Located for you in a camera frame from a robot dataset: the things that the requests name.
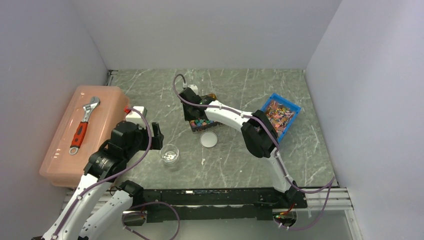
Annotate tin of star candies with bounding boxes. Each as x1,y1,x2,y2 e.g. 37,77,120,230
187,93,223,134

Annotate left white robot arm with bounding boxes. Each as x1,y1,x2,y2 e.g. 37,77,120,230
36,120,164,240

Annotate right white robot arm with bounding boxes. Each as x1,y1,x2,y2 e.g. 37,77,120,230
176,87,308,209

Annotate small clear glass jar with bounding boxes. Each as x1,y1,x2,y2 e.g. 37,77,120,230
159,144,180,165

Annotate round white jar lid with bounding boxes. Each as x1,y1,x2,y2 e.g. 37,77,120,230
199,131,218,148

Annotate orange translucent storage box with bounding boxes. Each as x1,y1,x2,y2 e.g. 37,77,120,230
39,85,130,188

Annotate blue bin of lollipops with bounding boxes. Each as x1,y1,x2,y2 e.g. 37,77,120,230
261,93,302,143

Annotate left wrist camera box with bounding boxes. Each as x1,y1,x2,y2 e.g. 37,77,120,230
124,106,147,129

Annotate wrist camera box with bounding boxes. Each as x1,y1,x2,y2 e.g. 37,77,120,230
124,106,147,129
184,84,199,95

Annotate red handled adjustable wrench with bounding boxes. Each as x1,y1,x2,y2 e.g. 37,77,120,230
69,96,101,156

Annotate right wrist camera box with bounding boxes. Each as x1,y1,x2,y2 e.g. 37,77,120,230
184,84,199,95

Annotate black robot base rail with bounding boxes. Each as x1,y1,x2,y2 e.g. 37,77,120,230
109,180,309,223

